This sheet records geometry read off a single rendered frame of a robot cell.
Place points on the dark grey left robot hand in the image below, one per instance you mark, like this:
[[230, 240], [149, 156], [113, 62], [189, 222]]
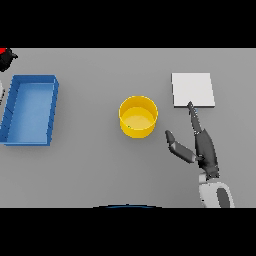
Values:
[[6, 60]]

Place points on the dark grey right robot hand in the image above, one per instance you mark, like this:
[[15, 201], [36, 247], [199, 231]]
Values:
[[205, 146]]

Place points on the red beaker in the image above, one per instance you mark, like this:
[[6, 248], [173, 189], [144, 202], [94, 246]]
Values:
[[2, 50]]

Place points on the yellow bowl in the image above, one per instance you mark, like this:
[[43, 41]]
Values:
[[138, 123]]

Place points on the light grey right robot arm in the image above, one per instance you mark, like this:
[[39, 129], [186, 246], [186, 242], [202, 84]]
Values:
[[216, 193]]

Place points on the pale square measuring scale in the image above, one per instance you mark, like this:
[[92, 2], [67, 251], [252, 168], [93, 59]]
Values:
[[192, 89]]

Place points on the blue plastic tray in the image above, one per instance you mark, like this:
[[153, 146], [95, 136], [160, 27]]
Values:
[[30, 110]]

